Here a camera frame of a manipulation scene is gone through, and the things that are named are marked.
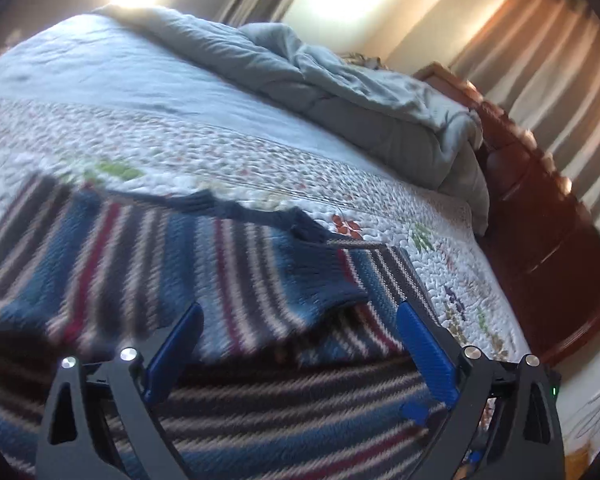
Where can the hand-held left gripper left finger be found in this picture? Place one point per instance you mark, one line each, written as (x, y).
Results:
(175, 355)

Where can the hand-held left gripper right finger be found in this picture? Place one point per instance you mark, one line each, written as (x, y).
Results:
(425, 350)

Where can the striped knitted sweater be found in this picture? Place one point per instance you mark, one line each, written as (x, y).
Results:
(130, 260)

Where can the floral quilted bedspread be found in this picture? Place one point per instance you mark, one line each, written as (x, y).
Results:
(230, 160)

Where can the grey-blue duvet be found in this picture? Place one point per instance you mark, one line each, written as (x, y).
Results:
(355, 95)

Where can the beige pleated curtain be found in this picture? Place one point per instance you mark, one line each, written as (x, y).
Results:
(555, 85)

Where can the patterned pillow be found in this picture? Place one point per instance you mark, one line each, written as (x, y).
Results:
(365, 60)

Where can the wooden bed frame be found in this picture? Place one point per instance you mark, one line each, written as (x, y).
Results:
(530, 210)

